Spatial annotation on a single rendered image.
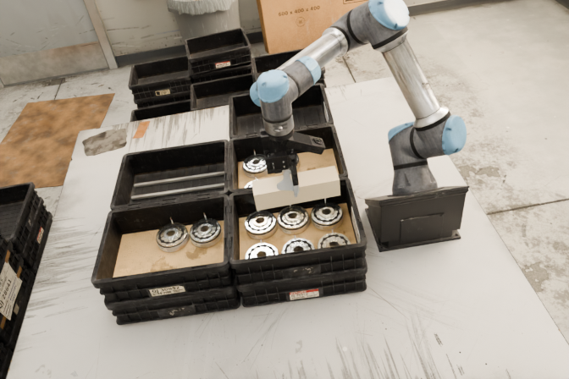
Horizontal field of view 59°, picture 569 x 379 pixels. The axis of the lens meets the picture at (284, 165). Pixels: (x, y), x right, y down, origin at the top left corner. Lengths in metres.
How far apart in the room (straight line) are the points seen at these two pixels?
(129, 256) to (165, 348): 0.31
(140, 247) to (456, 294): 1.01
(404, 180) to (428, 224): 0.16
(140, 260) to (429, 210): 0.93
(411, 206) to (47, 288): 1.26
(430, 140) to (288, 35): 2.87
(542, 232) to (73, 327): 2.20
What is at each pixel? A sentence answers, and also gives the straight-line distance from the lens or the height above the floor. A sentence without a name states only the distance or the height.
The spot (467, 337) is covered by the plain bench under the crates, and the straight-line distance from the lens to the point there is 1.59.
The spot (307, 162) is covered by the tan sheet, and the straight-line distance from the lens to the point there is 1.88.
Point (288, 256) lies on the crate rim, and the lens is 1.44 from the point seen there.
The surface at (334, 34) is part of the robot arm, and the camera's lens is 1.57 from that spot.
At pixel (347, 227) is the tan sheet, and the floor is 0.83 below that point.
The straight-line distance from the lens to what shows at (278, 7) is 4.30.
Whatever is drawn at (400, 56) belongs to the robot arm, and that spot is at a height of 1.29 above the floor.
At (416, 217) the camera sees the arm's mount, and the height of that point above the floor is 0.84.
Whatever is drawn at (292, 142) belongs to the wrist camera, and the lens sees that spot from 1.29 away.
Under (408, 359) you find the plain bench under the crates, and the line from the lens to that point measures 1.53.
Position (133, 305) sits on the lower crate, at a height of 0.80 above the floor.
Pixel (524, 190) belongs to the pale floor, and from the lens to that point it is 3.07.
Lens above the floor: 2.04
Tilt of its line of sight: 40 degrees down
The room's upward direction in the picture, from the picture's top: 9 degrees counter-clockwise
